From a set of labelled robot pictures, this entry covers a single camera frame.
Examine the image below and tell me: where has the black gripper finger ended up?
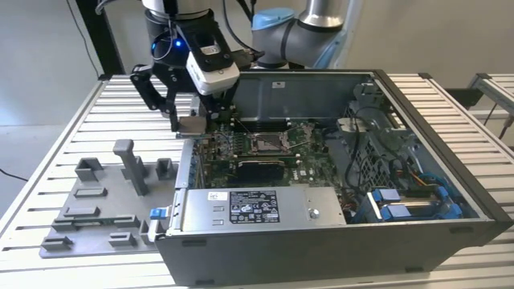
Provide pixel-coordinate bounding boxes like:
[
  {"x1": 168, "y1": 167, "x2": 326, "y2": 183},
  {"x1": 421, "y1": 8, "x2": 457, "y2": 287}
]
[
  {"x1": 130, "y1": 63, "x2": 180, "y2": 133},
  {"x1": 199, "y1": 86, "x2": 239, "y2": 122}
]

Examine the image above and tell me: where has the silver square CPU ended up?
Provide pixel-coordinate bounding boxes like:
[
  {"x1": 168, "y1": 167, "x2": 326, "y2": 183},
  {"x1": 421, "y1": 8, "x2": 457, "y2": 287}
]
[{"x1": 175, "y1": 116, "x2": 210, "y2": 139}]

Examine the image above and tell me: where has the black RAM slot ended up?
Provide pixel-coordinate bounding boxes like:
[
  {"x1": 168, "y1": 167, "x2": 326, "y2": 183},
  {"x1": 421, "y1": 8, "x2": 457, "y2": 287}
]
[
  {"x1": 231, "y1": 152, "x2": 302, "y2": 161},
  {"x1": 232, "y1": 117, "x2": 292, "y2": 129}
]

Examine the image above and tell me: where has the CPU socket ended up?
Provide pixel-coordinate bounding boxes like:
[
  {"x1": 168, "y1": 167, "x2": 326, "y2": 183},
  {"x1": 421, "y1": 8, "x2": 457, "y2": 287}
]
[{"x1": 248, "y1": 132, "x2": 288, "y2": 155}]

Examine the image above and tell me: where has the black graphics card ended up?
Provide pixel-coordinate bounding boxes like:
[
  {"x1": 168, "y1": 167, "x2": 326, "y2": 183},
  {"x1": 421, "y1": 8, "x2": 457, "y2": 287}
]
[{"x1": 234, "y1": 159, "x2": 287, "y2": 182}]

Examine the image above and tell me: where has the green motherboard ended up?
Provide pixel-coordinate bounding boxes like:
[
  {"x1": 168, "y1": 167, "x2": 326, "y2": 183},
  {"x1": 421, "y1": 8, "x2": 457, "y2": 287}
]
[{"x1": 192, "y1": 104, "x2": 347, "y2": 189}]

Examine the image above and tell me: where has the silver power supply unit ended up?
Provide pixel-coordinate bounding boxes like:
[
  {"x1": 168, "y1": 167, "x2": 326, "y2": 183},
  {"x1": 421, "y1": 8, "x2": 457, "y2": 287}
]
[{"x1": 178, "y1": 186, "x2": 347, "y2": 233}]

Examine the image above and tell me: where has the blue disk carrier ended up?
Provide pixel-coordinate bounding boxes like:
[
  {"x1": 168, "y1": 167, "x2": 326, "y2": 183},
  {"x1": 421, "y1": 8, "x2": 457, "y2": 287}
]
[{"x1": 147, "y1": 205, "x2": 175, "y2": 236}]

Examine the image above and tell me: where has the grey parts rack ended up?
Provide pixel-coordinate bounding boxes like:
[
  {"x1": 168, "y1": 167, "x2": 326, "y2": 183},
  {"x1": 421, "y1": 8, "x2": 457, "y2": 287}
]
[{"x1": 39, "y1": 138, "x2": 182, "y2": 259}]

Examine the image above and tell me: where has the grey plastic drive cage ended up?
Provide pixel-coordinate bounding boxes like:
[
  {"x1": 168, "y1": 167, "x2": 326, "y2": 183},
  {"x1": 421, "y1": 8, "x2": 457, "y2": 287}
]
[{"x1": 325, "y1": 116, "x2": 407, "y2": 194}]

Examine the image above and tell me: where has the blue carrier disk in bay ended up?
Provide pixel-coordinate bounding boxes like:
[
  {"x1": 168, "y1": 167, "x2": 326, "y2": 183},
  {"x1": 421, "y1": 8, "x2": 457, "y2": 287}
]
[
  {"x1": 378, "y1": 203, "x2": 463, "y2": 223},
  {"x1": 369, "y1": 188, "x2": 449, "y2": 204}
]

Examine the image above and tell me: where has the black open PC case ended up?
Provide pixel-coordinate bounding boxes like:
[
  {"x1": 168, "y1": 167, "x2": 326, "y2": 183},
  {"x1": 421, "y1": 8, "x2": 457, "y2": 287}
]
[{"x1": 154, "y1": 68, "x2": 514, "y2": 287}]

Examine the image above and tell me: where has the metal slat side table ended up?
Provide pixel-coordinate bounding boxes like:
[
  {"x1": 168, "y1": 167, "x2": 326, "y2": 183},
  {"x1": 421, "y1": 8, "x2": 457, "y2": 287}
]
[{"x1": 469, "y1": 72, "x2": 514, "y2": 113}]

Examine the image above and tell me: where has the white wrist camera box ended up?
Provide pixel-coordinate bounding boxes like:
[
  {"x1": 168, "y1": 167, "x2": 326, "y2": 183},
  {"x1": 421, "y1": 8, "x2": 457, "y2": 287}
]
[{"x1": 186, "y1": 45, "x2": 240, "y2": 96}]

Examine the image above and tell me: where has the black frame post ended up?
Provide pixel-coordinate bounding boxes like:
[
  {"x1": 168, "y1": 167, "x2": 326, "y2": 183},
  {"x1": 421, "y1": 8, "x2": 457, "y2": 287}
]
[{"x1": 76, "y1": 0, "x2": 127, "y2": 76}]

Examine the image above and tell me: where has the black camera cable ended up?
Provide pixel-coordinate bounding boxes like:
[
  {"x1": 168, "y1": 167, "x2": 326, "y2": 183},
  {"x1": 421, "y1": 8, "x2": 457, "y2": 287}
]
[{"x1": 220, "y1": 0, "x2": 266, "y2": 72}]

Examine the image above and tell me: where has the black wire inside case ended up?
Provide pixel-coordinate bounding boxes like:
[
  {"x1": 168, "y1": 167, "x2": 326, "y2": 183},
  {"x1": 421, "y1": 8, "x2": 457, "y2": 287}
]
[{"x1": 345, "y1": 107, "x2": 402, "y2": 193}]

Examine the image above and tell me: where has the white post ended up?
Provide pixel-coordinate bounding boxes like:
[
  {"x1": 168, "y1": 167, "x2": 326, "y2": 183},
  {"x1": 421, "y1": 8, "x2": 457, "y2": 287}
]
[{"x1": 330, "y1": 0, "x2": 361, "y2": 70}]

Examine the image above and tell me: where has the black floor cable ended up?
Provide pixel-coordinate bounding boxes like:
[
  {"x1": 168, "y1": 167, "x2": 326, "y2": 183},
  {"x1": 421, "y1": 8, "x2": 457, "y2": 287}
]
[{"x1": 0, "y1": 167, "x2": 29, "y2": 182}]

